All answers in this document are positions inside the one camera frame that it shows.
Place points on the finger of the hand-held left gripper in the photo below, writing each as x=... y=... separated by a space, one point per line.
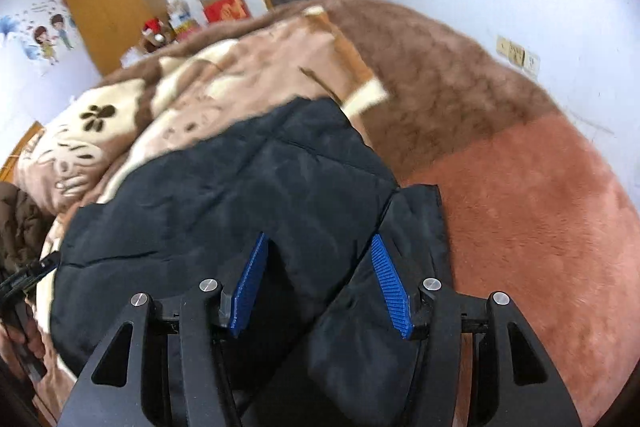
x=35 y=271

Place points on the brown puffer jacket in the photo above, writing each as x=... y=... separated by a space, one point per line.
x=20 y=217

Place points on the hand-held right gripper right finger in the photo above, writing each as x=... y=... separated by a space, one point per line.
x=392 y=292

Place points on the red plush toy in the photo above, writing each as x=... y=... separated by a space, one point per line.
x=155 y=32

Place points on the person's left hand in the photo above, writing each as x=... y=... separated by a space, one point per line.
x=30 y=342

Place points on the wooden bed headboard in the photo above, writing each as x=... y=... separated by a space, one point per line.
x=22 y=152

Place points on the pack of plastic bottles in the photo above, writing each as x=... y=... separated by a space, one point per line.
x=184 y=19

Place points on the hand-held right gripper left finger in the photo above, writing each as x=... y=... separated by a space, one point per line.
x=247 y=292

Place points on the black puffer jacket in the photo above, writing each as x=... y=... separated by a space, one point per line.
x=225 y=197

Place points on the red gift box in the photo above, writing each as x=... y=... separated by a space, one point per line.
x=227 y=9

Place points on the brown cream printed blanket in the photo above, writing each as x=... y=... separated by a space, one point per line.
x=500 y=207

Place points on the wall socket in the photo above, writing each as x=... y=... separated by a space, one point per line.
x=532 y=63
x=502 y=46
x=516 y=53

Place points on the cartoon wall sticker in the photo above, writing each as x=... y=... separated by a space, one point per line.
x=45 y=39

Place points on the wooden wardrobe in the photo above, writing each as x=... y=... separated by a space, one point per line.
x=115 y=22

